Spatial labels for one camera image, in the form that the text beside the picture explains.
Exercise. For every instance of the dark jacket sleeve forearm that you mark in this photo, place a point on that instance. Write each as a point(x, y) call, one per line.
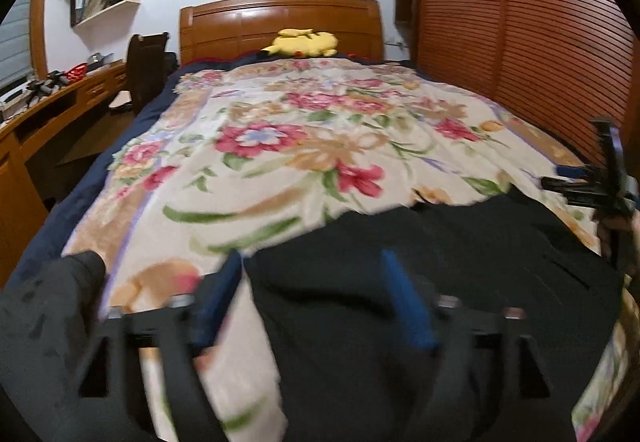
point(44, 332)

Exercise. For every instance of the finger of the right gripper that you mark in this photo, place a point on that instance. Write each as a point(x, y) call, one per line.
point(562, 170)

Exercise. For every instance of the red basket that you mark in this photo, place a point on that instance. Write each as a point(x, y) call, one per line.
point(77, 73)

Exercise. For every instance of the wooden louvered wardrobe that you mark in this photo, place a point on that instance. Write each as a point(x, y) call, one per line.
point(555, 64)

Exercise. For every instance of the navy bed sheet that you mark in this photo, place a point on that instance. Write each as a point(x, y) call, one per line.
point(52, 237)

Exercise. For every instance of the yellow plush toy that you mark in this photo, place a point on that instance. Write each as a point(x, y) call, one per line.
point(302, 43)

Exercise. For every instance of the dark wooden chair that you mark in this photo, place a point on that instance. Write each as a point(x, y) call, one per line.
point(148, 66)

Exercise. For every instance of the grey window blind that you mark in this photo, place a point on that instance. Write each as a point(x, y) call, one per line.
point(15, 59)

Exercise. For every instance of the black double-breasted coat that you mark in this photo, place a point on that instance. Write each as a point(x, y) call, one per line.
point(334, 333)

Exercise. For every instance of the floral bed blanket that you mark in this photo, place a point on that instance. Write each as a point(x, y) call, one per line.
point(320, 159)

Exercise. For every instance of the wooden headboard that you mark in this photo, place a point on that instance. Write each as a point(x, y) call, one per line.
point(228, 29)

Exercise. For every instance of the wooden desk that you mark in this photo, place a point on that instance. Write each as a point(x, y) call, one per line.
point(22, 209)

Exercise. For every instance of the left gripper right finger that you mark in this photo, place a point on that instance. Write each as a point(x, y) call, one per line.
point(477, 376)

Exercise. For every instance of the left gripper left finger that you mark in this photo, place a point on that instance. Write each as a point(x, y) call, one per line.
point(111, 401)

